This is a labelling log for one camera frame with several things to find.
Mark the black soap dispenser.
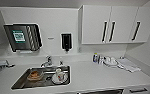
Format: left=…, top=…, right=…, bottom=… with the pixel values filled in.
left=60, top=32, right=73, bottom=54

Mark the small chrome sink sprayer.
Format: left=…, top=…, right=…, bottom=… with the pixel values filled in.
left=59, top=59, right=64, bottom=66

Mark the small blue-label bottle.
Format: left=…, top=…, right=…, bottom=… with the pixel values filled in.
left=93, top=53, right=100, bottom=64

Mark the chrome faucet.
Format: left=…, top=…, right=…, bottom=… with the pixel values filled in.
left=40, top=55, right=55, bottom=69

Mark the white mug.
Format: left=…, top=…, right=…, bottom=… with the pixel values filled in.
left=54, top=67, right=66, bottom=82

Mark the white plate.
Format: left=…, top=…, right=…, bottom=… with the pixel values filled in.
left=51, top=74, right=69, bottom=85

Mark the orange bowl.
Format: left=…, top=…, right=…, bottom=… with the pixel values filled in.
left=26, top=69, right=44, bottom=82

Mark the steel paper towel dispenser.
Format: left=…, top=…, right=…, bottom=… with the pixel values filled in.
left=3, top=22, right=44, bottom=54

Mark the white folded towel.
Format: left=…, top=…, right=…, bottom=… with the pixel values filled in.
left=117, top=58, right=143, bottom=74

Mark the steel sink basin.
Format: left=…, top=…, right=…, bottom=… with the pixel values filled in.
left=10, top=64, right=72, bottom=90

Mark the white drawer stack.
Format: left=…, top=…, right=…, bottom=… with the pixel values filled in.
left=124, top=85, right=150, bottom=94

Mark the white wall power outlet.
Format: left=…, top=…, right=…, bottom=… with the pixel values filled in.
left=77, top=46, right=83, bottom=55

